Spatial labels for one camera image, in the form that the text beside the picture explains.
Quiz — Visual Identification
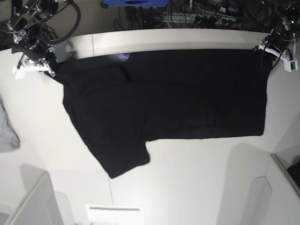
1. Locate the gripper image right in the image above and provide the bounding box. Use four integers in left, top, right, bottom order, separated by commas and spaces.
253, 32, 297, 68

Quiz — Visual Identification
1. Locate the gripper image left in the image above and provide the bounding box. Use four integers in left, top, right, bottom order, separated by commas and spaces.
12, 38, 59, 77

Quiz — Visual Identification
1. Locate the black T-shirt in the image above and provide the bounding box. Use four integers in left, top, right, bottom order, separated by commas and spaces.
54, 49, 272, 178

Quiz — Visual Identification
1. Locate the grey cloth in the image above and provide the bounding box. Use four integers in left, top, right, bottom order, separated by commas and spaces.
0, 98, 20, 153

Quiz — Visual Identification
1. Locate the blue box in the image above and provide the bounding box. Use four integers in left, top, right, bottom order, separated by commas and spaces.
104, 0, 169, 7

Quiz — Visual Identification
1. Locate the white bin left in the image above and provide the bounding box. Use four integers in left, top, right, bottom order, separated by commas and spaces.
4, 172, 64, 225

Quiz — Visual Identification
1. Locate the white bin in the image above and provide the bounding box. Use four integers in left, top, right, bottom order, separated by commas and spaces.
243, 154, 300, 225
4, 172, 64, 225

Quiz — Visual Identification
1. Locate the white bin right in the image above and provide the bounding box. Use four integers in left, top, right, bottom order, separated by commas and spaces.
243, 154, 300, 225

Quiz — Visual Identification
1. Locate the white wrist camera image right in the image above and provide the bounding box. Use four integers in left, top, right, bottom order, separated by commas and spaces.
284, 60, 298, 72

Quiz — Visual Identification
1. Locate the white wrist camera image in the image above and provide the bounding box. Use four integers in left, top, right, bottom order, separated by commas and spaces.
284, 60, 298, 72
12, 66, 26, 80

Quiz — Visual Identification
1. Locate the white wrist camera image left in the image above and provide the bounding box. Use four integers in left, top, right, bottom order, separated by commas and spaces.
12, 66, 26, 80

